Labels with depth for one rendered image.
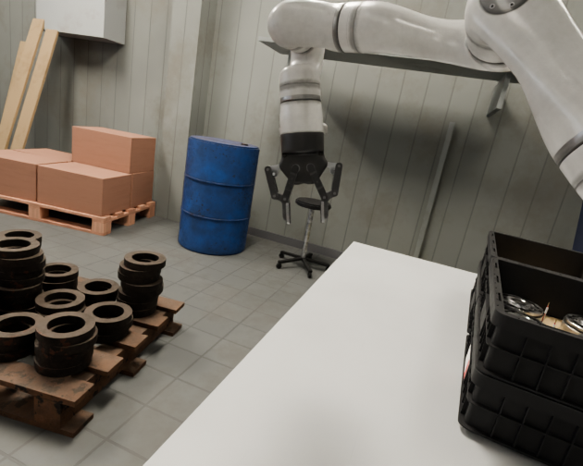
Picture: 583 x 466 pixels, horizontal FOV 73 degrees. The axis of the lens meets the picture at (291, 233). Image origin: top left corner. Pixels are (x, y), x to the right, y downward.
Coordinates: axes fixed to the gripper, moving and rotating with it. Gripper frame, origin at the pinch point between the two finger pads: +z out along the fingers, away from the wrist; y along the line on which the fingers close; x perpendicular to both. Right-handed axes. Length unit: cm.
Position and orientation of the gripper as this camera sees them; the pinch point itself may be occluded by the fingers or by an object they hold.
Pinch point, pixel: (305, 214)
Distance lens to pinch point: 70.9
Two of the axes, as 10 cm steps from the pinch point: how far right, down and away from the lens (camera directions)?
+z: 0.5, 9.8, 1.7
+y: 10.0, -0.4, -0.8
